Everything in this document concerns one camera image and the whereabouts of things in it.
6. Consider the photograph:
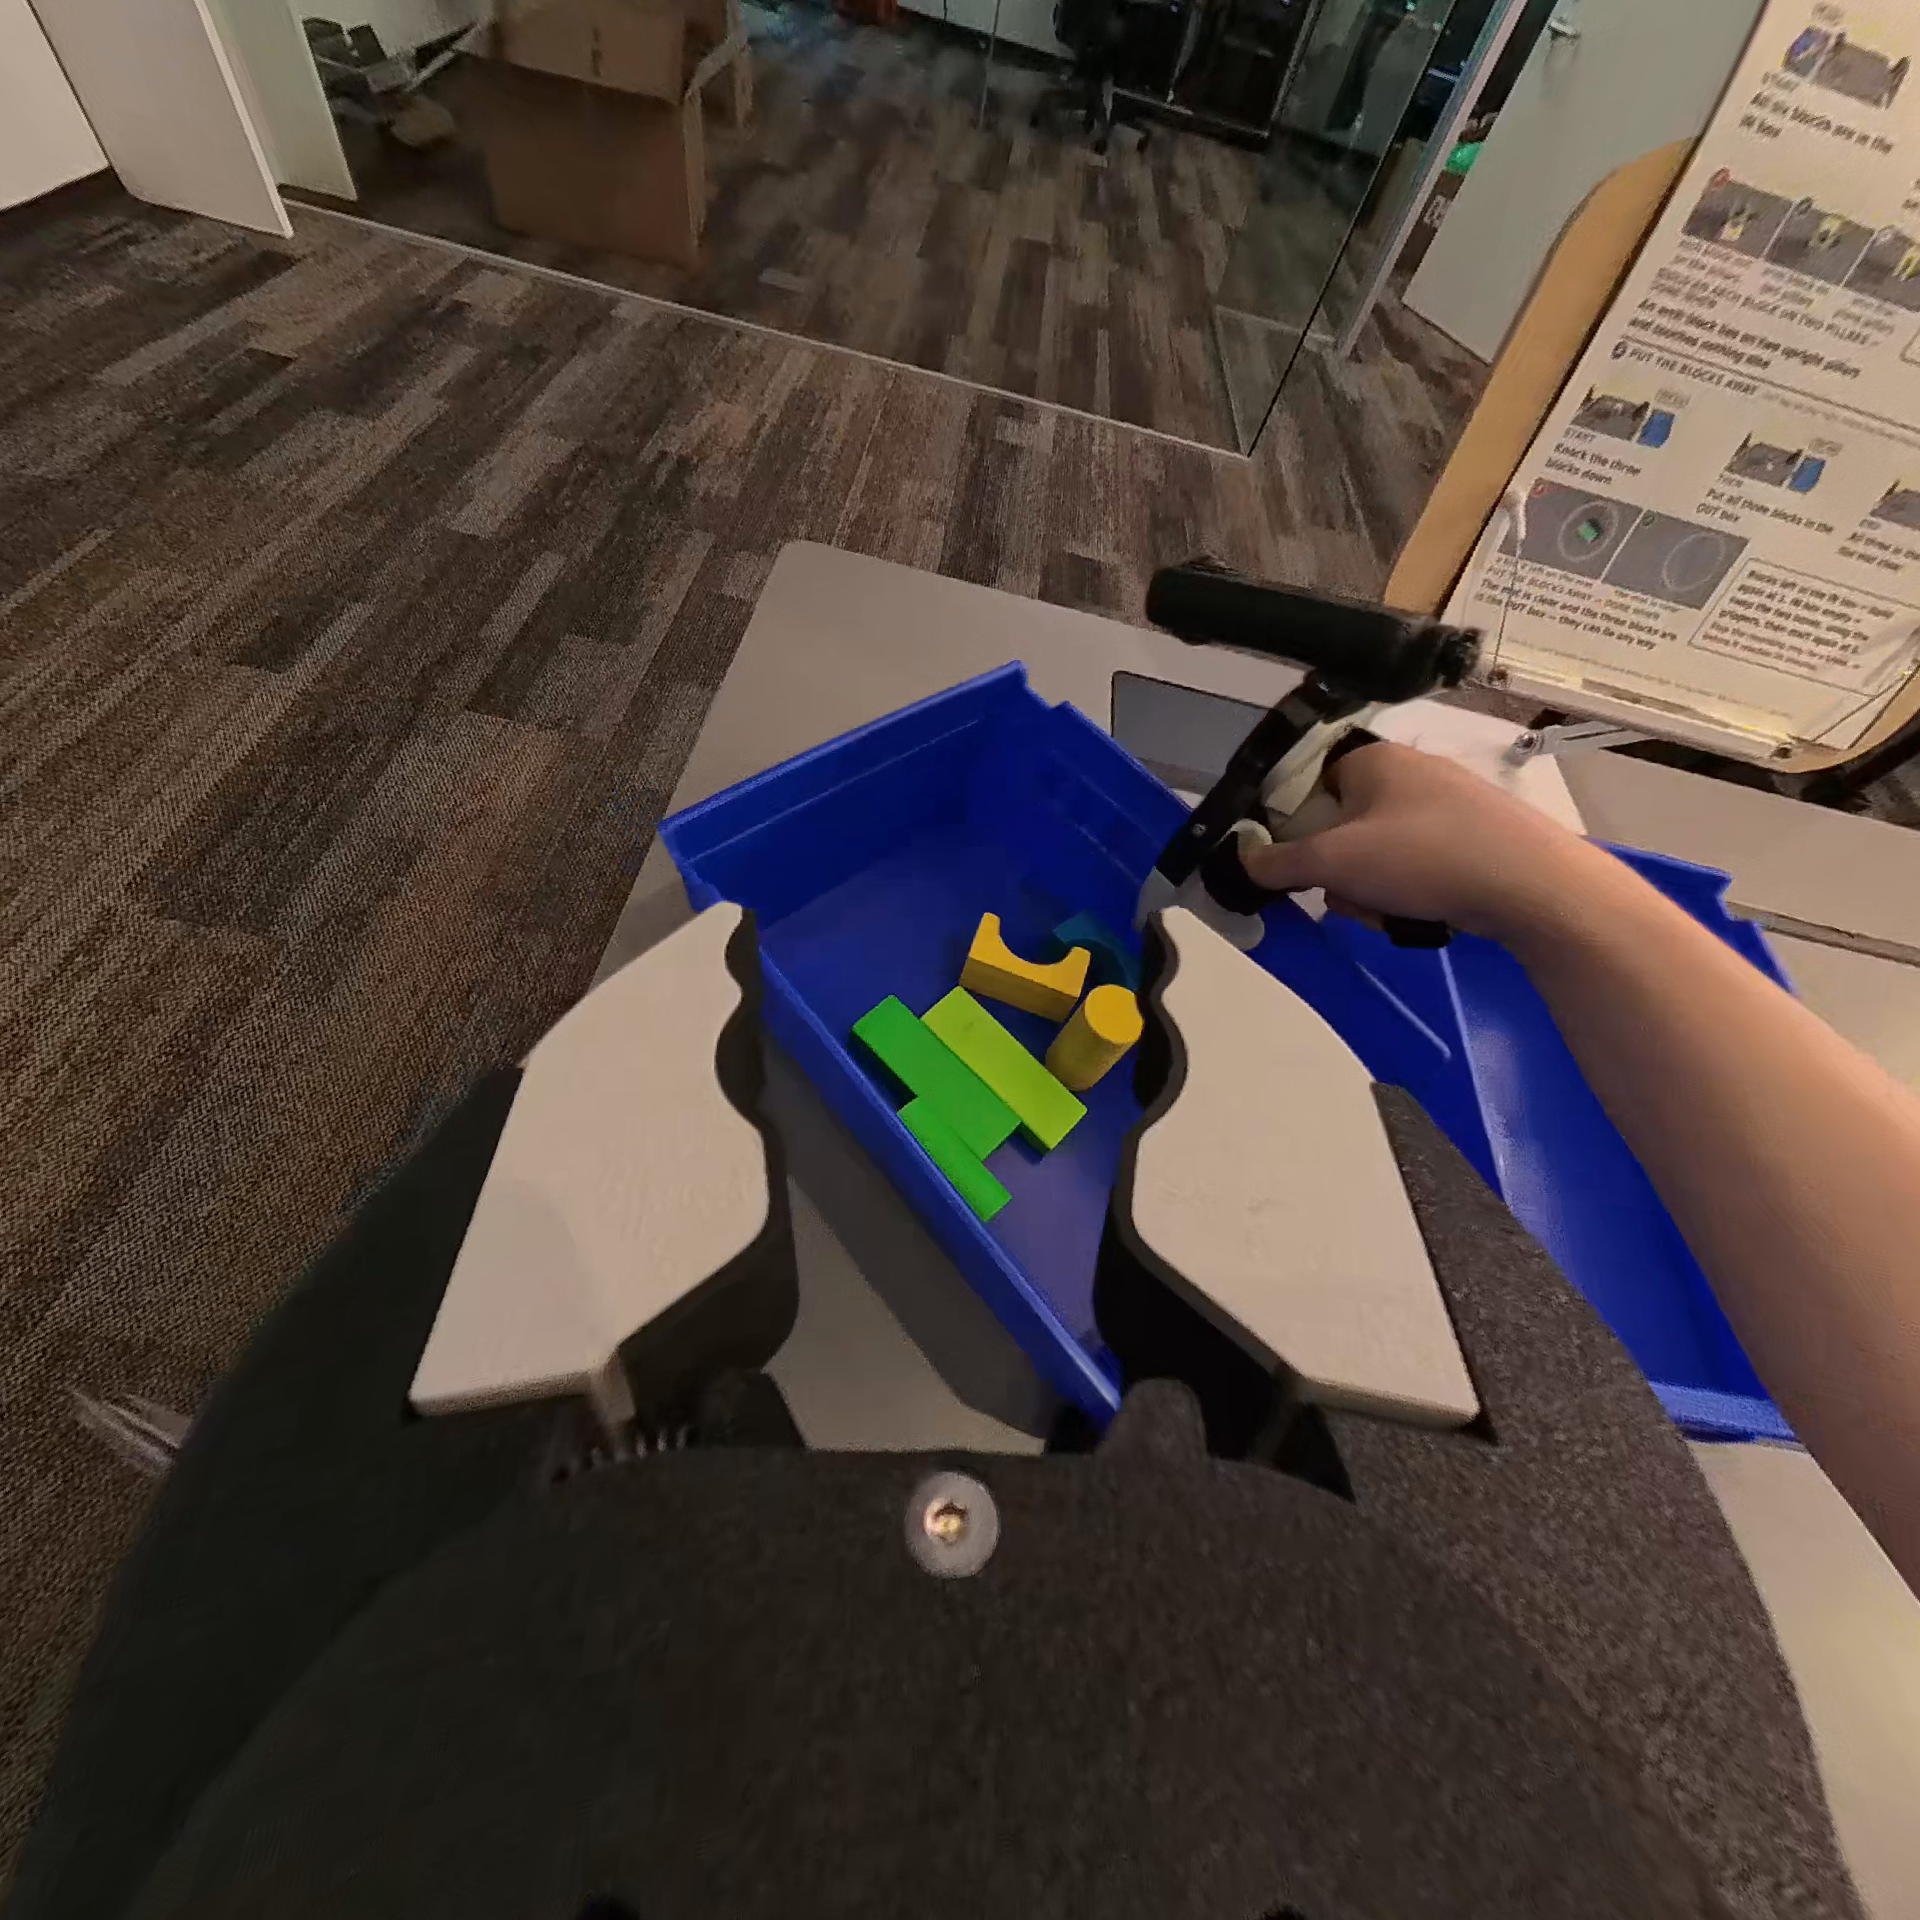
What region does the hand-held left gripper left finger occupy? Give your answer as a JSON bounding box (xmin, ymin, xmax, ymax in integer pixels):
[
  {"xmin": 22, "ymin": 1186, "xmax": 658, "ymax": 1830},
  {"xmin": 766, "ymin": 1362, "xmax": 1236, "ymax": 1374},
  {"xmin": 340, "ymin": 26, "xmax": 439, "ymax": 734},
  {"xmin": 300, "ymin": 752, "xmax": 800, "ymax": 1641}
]
[{"xmin": 407, "ymin": 901, "xmax": 805, "ymax": 1424}]

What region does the blue plastic bin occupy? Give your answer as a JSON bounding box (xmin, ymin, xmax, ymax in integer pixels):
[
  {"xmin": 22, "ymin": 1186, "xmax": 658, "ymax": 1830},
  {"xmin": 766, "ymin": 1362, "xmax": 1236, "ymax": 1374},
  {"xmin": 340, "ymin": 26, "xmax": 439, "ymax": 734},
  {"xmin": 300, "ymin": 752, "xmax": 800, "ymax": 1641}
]
[
  {"xmin": 660, "ymin": 665, "xmax": 1208, "ymax": 1418},
  {"xmin": 1253, "ymin": 839, "xmax": 1805, "ymax": 1449}
]

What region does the lime green plank block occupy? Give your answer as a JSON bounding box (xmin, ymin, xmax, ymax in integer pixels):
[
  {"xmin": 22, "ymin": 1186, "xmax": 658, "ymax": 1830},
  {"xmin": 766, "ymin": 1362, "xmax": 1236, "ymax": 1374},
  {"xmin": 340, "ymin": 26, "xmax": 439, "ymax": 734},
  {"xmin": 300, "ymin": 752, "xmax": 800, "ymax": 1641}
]
[{"xmin": 912, "ymin": 983, "xmax": 1091, "ymax": 1161}]

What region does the glass window panel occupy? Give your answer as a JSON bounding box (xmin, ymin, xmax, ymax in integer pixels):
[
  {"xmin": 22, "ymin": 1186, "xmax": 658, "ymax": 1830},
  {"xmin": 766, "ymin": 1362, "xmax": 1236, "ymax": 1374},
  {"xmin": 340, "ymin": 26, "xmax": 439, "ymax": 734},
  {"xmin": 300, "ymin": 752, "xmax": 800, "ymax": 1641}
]
[{"xmin": 989, "ymin": 0, "xmax": 1567, "ymax": 459}]

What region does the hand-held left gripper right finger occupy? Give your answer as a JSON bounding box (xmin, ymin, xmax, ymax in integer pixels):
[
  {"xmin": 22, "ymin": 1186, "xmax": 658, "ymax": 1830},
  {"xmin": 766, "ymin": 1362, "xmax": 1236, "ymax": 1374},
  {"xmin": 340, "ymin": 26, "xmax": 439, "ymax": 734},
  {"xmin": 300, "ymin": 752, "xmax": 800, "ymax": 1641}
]
[{"xmin": 1091, "ymin": 906, "xmax": 1484, "ymax": 1435}]

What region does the yellow cylinder block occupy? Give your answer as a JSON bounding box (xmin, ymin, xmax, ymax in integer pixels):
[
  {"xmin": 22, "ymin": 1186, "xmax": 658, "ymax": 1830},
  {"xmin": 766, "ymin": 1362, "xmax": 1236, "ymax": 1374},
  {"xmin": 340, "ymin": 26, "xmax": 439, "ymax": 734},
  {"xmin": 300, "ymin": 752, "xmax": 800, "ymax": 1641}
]
[{"xmin": 1048, "ymin": 983, "xmax": 1152, "ymax": 1095}]

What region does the white partition panel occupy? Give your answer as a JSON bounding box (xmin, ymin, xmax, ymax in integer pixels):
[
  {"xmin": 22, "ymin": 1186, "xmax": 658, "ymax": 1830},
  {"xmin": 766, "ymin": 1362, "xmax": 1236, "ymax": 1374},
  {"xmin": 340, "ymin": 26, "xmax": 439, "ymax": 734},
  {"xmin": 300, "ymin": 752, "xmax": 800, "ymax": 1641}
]
[{"xmin": 24, "ymin": 0, "xmax": 306, "ymax": 241}]

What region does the person's right forearm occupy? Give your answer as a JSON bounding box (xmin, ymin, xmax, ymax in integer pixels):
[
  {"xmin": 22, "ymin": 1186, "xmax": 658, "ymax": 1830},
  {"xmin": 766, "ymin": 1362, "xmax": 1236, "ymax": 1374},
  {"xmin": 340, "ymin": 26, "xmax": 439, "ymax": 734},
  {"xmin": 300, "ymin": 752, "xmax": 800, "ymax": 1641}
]
[{"xmin": 1494, "ymin": 805, "xmax": 1920, "ymax": 1598}]

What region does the printed instruction sheet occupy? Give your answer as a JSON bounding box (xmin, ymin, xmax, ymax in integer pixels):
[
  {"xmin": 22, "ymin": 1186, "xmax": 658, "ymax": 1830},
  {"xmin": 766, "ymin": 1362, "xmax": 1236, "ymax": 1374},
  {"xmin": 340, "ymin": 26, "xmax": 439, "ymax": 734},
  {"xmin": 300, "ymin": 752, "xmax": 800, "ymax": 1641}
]
[{"xmin": 1488, "ymin": 0, "xmax": 1920, "ymax": 741}]

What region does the person's right hand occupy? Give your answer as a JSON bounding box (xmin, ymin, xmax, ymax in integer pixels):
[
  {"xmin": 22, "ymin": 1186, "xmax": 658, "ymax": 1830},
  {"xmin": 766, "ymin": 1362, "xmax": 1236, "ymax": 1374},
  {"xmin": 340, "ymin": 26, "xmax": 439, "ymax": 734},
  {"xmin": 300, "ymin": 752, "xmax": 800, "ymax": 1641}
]
[{"xmin": 1234, "ymin": 742, "xmax": 1627, "ymax": 950}]

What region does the wooden document stand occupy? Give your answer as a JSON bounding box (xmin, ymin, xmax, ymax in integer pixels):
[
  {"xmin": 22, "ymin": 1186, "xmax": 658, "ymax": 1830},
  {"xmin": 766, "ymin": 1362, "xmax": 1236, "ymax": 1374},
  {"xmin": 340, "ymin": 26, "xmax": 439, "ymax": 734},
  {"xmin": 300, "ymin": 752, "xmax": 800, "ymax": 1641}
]
[{"xmin": 1378, "ymin": 137, "xmax": 1920, "ymax": 793}]

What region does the blue arch block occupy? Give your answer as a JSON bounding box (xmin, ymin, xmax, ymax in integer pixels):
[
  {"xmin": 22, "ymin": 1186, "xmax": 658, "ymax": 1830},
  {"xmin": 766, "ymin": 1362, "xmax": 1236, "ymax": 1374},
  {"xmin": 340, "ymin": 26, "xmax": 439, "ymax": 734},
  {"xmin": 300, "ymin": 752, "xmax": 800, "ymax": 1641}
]
[{"xmin": 1049, "ymin": 913, "xmax": 1160, "ymax": 996}]

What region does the cardboard box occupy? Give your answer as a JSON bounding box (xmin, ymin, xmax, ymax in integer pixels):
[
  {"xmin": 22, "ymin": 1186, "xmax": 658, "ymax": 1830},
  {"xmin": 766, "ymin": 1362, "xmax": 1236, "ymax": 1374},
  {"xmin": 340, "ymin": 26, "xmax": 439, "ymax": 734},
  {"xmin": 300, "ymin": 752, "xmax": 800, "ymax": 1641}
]
[{"xmin": 450, "ymin": 0, "xmax": 755, "ymax": 271}]

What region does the yellow arch block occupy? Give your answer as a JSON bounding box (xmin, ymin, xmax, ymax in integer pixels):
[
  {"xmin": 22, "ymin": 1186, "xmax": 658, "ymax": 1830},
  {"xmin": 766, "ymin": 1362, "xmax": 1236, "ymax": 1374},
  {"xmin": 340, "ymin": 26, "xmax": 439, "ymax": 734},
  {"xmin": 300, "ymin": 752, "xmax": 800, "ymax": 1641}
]
[{"xmin": 957, "ymin": 906, "xmax": 1099, "ymax": 1021}]

